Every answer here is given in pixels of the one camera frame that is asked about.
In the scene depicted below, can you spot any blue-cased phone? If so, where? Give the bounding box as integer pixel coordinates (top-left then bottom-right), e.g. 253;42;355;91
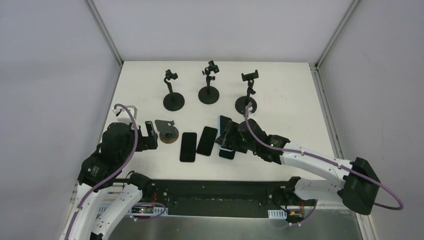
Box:
218;149;236;160

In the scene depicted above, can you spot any black phone stand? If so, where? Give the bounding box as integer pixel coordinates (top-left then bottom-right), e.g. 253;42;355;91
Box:
234;69;259;115
162;69;185;112
198;60;220;105

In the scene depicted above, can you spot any black phone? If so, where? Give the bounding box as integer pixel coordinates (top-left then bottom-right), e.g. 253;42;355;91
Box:
179;132;197;163

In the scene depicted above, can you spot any light blue phone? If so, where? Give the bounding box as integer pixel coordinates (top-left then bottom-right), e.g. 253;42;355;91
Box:
218;115;232;135

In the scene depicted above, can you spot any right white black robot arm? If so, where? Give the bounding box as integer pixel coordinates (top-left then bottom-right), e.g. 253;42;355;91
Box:
215;119;380;215

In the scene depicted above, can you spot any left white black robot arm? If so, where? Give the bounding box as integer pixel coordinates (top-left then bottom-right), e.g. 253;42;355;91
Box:
60;121;158;240

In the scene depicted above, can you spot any round wooden phone stand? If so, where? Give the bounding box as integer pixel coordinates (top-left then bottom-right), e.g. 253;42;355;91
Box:
154;119;179;144

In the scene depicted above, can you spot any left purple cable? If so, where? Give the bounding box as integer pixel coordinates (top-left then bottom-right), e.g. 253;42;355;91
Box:
64;103;168;240

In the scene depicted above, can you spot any purple cable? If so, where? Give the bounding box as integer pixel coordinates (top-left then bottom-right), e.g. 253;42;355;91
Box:
244;102;405;229
64;103;168;240

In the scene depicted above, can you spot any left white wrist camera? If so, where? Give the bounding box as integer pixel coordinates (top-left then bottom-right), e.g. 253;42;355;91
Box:
112;104;139;130

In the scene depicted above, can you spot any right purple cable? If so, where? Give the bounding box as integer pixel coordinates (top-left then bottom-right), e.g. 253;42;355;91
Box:
244;102;405;229

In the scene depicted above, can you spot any left white cable duct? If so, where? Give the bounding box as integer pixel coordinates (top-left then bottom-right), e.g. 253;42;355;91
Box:
99;204;169;217

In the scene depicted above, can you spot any white cable duct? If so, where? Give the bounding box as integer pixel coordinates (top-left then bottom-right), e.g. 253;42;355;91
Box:
99;204;169;217
267;209;288;220

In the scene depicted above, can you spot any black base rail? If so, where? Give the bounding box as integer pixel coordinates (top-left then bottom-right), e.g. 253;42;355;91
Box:
140;179;316;219

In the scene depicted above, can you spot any right white cable duct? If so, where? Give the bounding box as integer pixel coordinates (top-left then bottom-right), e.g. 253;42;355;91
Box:
267;209;288;220

